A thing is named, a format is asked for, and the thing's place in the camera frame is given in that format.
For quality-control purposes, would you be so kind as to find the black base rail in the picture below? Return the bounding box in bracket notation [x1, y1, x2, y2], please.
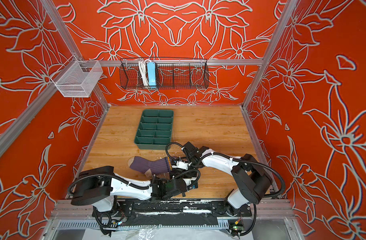
[93, 199, 252, 229]

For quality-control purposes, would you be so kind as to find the clear plastic bin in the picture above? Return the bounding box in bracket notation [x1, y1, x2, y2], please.
[52, 60, 103, 98]

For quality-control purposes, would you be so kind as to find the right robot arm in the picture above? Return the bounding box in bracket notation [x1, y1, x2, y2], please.
[181, 142, 286, 209]

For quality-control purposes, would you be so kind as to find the green divided tray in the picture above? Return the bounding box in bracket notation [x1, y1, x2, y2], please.
[134, 109, 174, 151]

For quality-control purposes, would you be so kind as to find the white cable bundle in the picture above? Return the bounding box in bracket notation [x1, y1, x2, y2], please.
[138, 59, 149, 88]

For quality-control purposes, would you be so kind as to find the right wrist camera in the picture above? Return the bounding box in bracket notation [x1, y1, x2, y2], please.
[172, 161, 189, 170]

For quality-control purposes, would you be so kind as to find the light blue box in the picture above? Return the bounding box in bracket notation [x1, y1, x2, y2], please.
[147, 62, 157, 88]

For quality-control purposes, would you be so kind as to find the purple sock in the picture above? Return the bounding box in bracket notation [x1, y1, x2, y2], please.
[128, 156, 172, 177]

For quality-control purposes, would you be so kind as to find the black wire basket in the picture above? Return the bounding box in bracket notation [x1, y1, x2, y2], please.
[119, 58, 209, 90]

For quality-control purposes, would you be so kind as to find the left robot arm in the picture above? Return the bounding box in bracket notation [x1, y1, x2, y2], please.
[68, 166, 200, 213]

